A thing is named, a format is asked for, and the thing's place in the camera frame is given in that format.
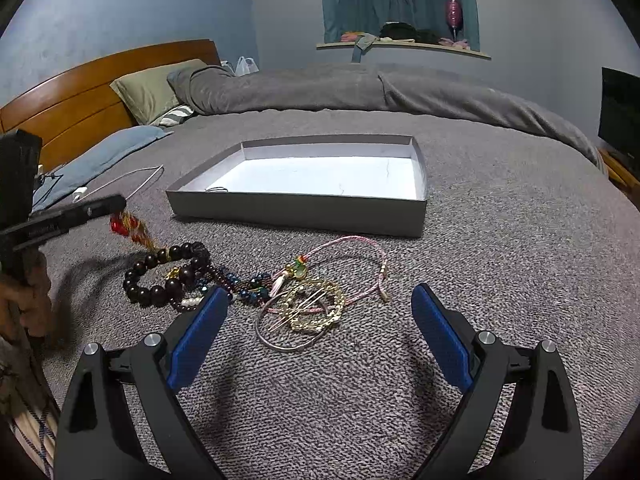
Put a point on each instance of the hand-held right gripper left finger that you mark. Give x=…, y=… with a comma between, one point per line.
x=200, y=340

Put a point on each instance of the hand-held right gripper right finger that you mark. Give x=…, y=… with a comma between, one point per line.
x=440, y=340

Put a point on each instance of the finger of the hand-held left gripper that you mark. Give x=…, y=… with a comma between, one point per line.
x=75, y=215

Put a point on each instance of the red gold tassel charm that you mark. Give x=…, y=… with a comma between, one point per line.
x=135, y=227

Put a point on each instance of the silver bangle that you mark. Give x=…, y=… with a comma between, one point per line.
x=272, y=342

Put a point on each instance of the grey cardboard box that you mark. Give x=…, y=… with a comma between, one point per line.
x=320, y=175

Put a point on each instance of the person's left forearm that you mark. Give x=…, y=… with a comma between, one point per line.
x=25, y=400

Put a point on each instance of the person's left hand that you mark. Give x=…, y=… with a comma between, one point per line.
x=32, y=305

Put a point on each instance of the blue pillow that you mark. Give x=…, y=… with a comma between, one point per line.
x=100, y=155

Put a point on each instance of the wooden headboard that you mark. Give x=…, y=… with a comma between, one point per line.
x=75, y=95

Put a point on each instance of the grey knitted bed blanket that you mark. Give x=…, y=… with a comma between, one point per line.
x=500, y=260

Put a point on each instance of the striped pillow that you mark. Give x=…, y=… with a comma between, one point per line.
x=175, y=116

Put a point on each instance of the olive green pillow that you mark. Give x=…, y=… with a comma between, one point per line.
x=150, y=85

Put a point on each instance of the small plastic bag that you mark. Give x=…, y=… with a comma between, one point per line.
x=227, y=67

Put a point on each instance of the white plastic bag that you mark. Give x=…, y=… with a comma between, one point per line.
x=246, y=66

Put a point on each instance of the wooden stand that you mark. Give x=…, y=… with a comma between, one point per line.
x=622, y=172

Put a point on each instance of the grey duvet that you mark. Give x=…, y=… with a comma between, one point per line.
x=350, y=85

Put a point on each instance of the black television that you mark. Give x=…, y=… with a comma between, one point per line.
x=622, y=110

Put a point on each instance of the pink fluffy item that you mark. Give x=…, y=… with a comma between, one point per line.
x=457, y=44

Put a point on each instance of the window sill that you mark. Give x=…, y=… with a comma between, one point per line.
x=400, y=46

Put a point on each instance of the grey hanging garment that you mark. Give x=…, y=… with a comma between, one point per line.
x=364, y=42

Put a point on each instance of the black clothing pile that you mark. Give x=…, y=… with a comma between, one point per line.
x=400, y=31

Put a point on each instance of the pink cloth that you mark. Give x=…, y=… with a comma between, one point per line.
x=350, y=37

